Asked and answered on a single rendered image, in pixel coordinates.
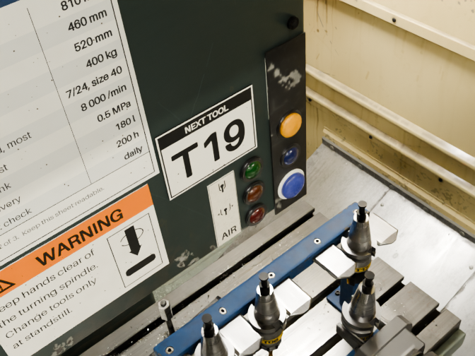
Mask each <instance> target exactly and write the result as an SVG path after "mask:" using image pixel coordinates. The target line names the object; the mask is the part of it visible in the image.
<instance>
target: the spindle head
mask: <svg viewBox="0 0 475 356"><path fill-rule="evenodd" d="M117 3H118V6H119V11H120V15H121V18H122V23H123V26H124V31H125V35H126V38H127V43H128V46H129V51H130V55H131V60H132V63H133V67H134V72H135V75H136V80H137V83H138V87H139V92H140V95H141V100H142V103H143V108H144V112H145V115H146V121H147V124H148V129H149V132H150V135H151V140H152V144H153V149H154V152H155V155H156V160H157V163H158V169H159V172H160V173H158V174H157V175H155V176H153V177H151V178H150V179H148V180H146V181H145V182H143V183H141V184H140V185H138V186H136V187H134V188H133V189H131V190H129V191H128V192H126V193H124V194H122V195H121V196H119V197H117V198H116V199H114V200H112V201H110V202H109V203H107V204H105V205H104V206H102V207H100V208H99V209H97V210H95V211H93V212H92V213H90V214H88V215H87V216H85V217H83V218H81V219H80V220H78V221H76V222H75V223H73V224H71V225H70V226H68V227H66V228H64V229H63V230H61V231H59V232H58V233H56V234H55V235H52V236H51V237H49V238H47V239H46V240H44V241H43V242H40V243H39V244H37V245H35V246H34V247H32V248H31V249H29V250H27V251H25V252H23V253H22V254H20V255H18V256H17V257H15V258H14V259H11V260H10V261H8V262H6V263H5V264H3V265H2V266H0V270H1V269H3V268H5V267H7V266H8V265H10V264H12V263H13V262H15V261H17V260H18V259H20V258H22V257H24V256H25V255H27V254H29V253H30V252H32V251H34V250H36V249H37V248H39V247H41V246H42V245H44V244H46V243H48V242H49V241H51V240H52V239H54V238H55V237H58V236H59V235H61V234H63V233H64V232H66V231H67V230H70V229H71V228H72V227H75V226H76V225H78V224H79V223H81V222H83V221H84V220H87V219H88V218H90V217H91V216H93V215H95V214H96V213H98V212H100V211H102V210H103V209H105V208H106V207H108V206H110V205H112V204H113V203H115V202H117V201H118V200H120V199H122V198H124V197H125V196H127V195H129V194H130V193H132V192H134V191H136V190H137V189H139V188H141V187H142V186H144V185H146V184H147V185H148V188H149V191H150V194H151V198H152V202H153V206H154V209H155V212H156V217H157V219H158V224H159V228H160V232H161V235H162V238H163V243H164V245H165V250H166V253H167V256H168V261H169V264H168V265H166V266H164V267H163V268H161V269H160V270H159V271H157V272H155V273H154V274H153V275H151V276H149V277H148V278H147V279H145V280H143V281H142V282H140V283H139V284H138V285H136V286H134V287H133V288H132V289H130V290H128V291H127V292H125V293H124V294H123V295H121V296H119V297H118V298H117V299H115V300H113V301H112V302H110V303H109V304H107V305H106V306H104V307H103V308H102V309H100V310H98V311H97V312H96V313H94V314H92V315H91V316H89V317H88V318H87V319H85V320H83V321H82V322H81V323H79V324H77V325H76V326H74V327H73V328H71V329H70V330H68V331H67V332H66V333H64V334H62V335H61V336H59V337H58V338H56V339H55V340H53V341H52V342H51V343H49V344H47V345H46V346H44V347H43V348H41V349H40V350H38V351H37V352H35V353H34V354H32V355H31V356H59V355H60V354H62V353H63V352H65V351H66V350H68V349H69V348H71V347H72V346H74V345H75V344H77V343H78V342H79V341H81V340H83V339H84V338H85V337H87V336H89V335H90V334H91V333H93V332H94V331H96V330H97V329H99V328H100V327H101V326H103V325H105V324H106V323H107V322H109V321H111V320H112V319H113V318H115V317H116V316H118V315H119V314H121V313H122V312H124V311H125V310H127V309H128V308H130V307H131V306H132V305H134V304H136V303H137V302H138V301H140V300H141V299H143V298H144V297H145V296H147V295H149V294H150V293H152V292H153V291H154V290H156V289H158V288H159V287H160V286H162V285H163V284H165V283H166V282H167V281H169V280H171V279H172V278H174V277H175V276H176V275H178V274H179V273H181V272H182V271H184V270H185V269H187V268H189V267H190V266H191V265H193V264H194V263H196V262H197V261H198V260H200V259H202V258H203V257H205V256H206V255H207V254H209V253H211V252H212V251H213V250H214V249H216V248H218V246H217V241H216V234H215V230H214V225H213V218H212V213H211V205H210V201H209V193H208V189H207V186H208V185H210V184H212V183H213V182H215V181H216V180H218V179H220V178H221V177H223V176H224V175H226V174H227V173H229V172H231V171H234V175H235V185H236V192H237V202H238V208H239V214H240V225H241V231H243V230H244V229H246V228H247V227H249V225H247V224H246V222H245V218H246V215H247V212H248V211H249V209H250V208H251V207H252V206H254V205H255V204H258V203H263V204H265V205H266V208H267V210H266V214H267V213H269V212H271V211H272V210H273V209H274V189H273V177H272V166H271V144H270V132H269V114H268V102H267V91H266V69H265V52H268V51H269V50H270V49H273V48H274V47H277V46H279V45H280V44H282V43H284V42H286V41H288V40H289V39H291V38H293V37H295V36H297V35H299V34H300V33H302V32H304V10H303V0H117ZM250 84H252V92H253V100H254V117H255V126H256V135H257V147H256V148H255V149H253V150H251V151H250V152H248V153H247V154H245V155H243V156H242V157H241V158H238V159H237V160H235V161H234V162H232V163H230V164H229V165H227V166H225V167H224V168H223V169H221V170H219V171H217V172H216V173H214V174H212V175H211V176H210V177H207V178H206V179H205V180H203V181H201V182H199V183H198V184H196V185H195V186H193V187H192V188H190V189H188V190H186V191H185V192H183V193H182V194H180V195H179V196H177V197H175V198H174V199H172V200H169V198H168V192H167V189H166V185H165V180H164V177H163V172H162V168H161V165H160V160H159V157H158V151H157V148H156V142H155V139H154V138H155V137H156V136H159V135H160V134H162V133H164V132H166V131H167V130H169V129H171V128H172V127H174V126H177V125H178V124H180V123H182V122H184V121H185V120H187V119H189V118H191V117H193V116H194V115H196V114H198V113H200V112H202V111H204V110H205V109H207V108H209V107H210V106H212V105H214V104H216V103H217V102H220V101H221V100H223V99H225V98H227V97H228V96H230V95H232V94H234V93H236V92H237V91H239V90H241V89H243V88H245V87H247V86H248V85H250ZM254 156H258V157H260V158H261V159H262V160H263V162H264V165H263V169H262V172H261V173H260V175H259V176H258V177H257V178H256V179H254V180H253V181H250V182H244V181H243V180H242V179H241V178H240V170H241V168H242V166H243V165H244V163H245V162H246V161H247V160H248V159H250V158H252V157H254ZM258 180H259V181H262V182H264V184H265V192H264V195H263V196H262V197H261V199H260V200H259V201H258V202H256V203H254V204H252V205H247V204H246V203H244V201H243V194H244V192H245V189H246V188H247V187H248V186H249V185H250V184H251V183H252V182H255V181H258Z"/></svg>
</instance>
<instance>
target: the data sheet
mask: <svg viewBox="0 0 475 356"><path fill-rule="evenodd" d="M158 173H160V172H159V169H158V163H157V160H156V155H155V152H154V149H153V144H152V140H151V135H150V132H149V129H148V124H147V121H146V115H145V112H144V108H143V103H142V100H141V95H140V92H139V87H138V83H137V80H136V75H135V72H134V67H133V63H132V60H131V55H130V51H129V46H128V43H127V38H126V35H125V31H124V26H123V23H122V18H121V15H120V11H119V6H118V3H117V0H0V266H2V265H3V264H5V263H6V262H8V261H10V260H11V259H14V258H15V257H17V256H18V255H20V254H22V253H23V252H25V251H27V250H29V249H31V248H32V247H34V246H35V245H37V244H39V243H40V242H43V241H44V240H46V239H47V238H49V237H51V236H52V235H55V234H56V233H58V232H59V231H61V230H63V229H64V228H66V227H68V226H70V225H71V224H73V223H75V222H76V221H78V220H80V219H81V218H83V217H85V216H87V215H88V214H90V213H92V212H93V211H95V210H97V209H99V208H100V207H102V206H104V205H105V204H107V203H109V202H110V201H112V200H114V199H116V198H117V197H119V196H121V195H122V194H124V193H126V192H128V191H129V190H131V189H133V188H134V187H136V186H138V185H140V184H141V183H143V182H145V181H146V180H148V179H150V178H151V177H153V176H155V175H157V174H158Z"/></svg>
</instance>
